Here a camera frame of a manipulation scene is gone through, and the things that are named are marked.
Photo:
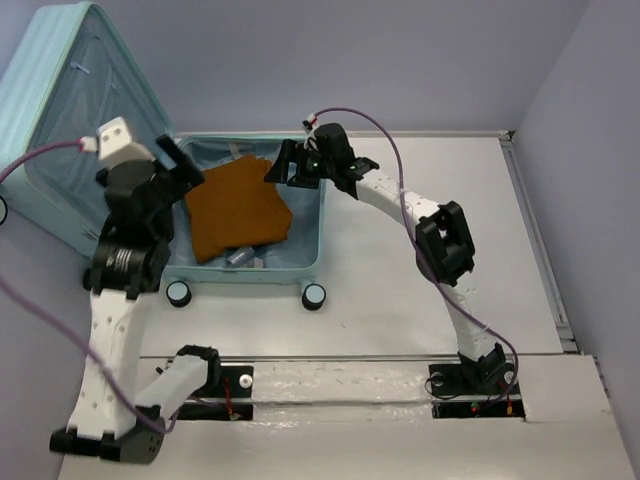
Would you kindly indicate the aluminium rail at table edge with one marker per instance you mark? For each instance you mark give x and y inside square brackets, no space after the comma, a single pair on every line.
[564,330]

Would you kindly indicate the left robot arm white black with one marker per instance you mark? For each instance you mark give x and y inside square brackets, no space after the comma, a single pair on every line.
[111,420]

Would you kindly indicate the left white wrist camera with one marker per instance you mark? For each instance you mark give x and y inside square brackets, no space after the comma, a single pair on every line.
[116,144]

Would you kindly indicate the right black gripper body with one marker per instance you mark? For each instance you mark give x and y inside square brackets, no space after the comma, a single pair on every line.
[324,166]

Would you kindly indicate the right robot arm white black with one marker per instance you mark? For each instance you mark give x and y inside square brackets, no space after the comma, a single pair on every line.
[440,236]

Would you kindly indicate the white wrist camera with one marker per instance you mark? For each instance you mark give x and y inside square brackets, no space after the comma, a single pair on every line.
[310,124]
[116,144]

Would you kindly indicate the brown cloth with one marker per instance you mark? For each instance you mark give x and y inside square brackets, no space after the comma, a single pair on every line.
[234,208]

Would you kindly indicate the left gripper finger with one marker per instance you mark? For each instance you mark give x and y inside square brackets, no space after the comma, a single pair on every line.
[172,157]
[188,172]

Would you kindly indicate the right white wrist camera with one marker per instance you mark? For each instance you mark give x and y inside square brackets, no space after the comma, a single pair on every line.
[310,124]

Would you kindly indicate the clear plastic bottle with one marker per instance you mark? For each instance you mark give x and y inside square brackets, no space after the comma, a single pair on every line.
[240,257]

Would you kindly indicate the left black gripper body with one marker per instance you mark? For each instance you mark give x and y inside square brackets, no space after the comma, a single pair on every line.
[170,190]

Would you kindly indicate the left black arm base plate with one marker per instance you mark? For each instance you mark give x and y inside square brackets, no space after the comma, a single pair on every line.
[229,400]

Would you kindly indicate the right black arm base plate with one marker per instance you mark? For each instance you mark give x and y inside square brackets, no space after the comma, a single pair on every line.
[454,398]

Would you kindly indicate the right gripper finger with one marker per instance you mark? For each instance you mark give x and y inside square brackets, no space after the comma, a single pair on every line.
[279,171]
[304,178]

